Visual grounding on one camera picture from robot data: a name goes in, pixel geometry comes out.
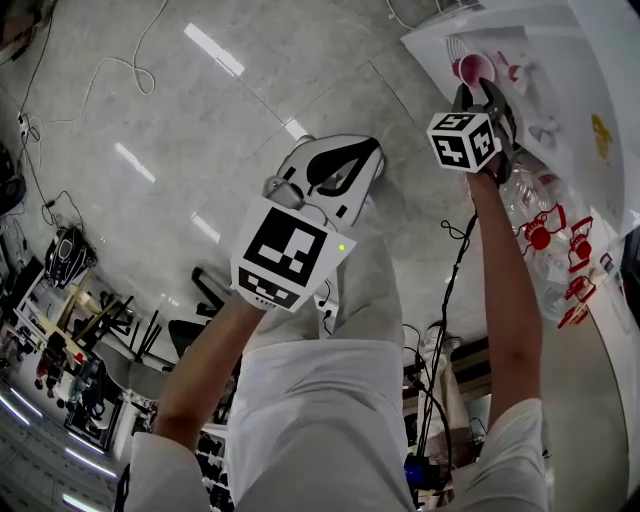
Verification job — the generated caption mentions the black shoulder strap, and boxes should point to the black shoulder strap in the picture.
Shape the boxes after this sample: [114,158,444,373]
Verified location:
[113,464,132,512]

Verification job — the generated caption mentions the person's white shirt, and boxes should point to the person's white shirt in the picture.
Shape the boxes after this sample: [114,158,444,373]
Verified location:
[122,339,551,512]

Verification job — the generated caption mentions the black floor cable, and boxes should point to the black floor cable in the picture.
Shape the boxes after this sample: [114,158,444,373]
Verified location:
[14,9,86,231]

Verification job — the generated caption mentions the black window frame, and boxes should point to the black window frame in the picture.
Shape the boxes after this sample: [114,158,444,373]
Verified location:
[619,232,640,301]

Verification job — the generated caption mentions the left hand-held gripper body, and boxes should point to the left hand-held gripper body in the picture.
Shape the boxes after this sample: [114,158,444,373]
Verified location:
[230,173,358,313]

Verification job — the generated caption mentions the cluttered white table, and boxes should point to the cluttered white table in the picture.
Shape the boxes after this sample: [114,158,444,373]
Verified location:
[12,279,96,371]

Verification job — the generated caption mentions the grey chair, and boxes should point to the grey chair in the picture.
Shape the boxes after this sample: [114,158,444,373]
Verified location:
[107,359,174,401]

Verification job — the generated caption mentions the black device blue screen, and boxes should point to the black device blue screen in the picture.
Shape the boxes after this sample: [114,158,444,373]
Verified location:
[402,455,441,486]

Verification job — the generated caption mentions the black tripod legs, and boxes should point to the black tripod legs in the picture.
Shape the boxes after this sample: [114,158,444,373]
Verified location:
[130,309,164,364]

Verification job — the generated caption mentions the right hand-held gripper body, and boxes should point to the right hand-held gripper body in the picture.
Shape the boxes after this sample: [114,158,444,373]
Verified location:
[426,101,519,188]

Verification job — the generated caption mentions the brown wooden cabinet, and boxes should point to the brown wooden cabinet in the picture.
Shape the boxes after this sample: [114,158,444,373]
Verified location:
[449,337,494,401]

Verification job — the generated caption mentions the black backpack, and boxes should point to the black backpack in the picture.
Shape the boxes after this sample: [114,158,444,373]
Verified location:
[43,227,99,290]

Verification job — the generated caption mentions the black stool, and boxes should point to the black stool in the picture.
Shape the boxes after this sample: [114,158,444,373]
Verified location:
[167,267,227,360]

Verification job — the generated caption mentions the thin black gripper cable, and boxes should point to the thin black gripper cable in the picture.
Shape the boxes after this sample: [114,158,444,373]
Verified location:
[316,279,335,335]

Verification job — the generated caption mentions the red plastic cup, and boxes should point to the red plastic cup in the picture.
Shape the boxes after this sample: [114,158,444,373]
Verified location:
[451,53,498,91]

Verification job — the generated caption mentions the person's left forearm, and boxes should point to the person's left forearm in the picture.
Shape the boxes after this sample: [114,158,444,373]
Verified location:
[152,294,264,454]

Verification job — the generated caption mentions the person's right forearm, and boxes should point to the person's right forearm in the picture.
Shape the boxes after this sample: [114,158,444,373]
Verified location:
[464,169,544,426]

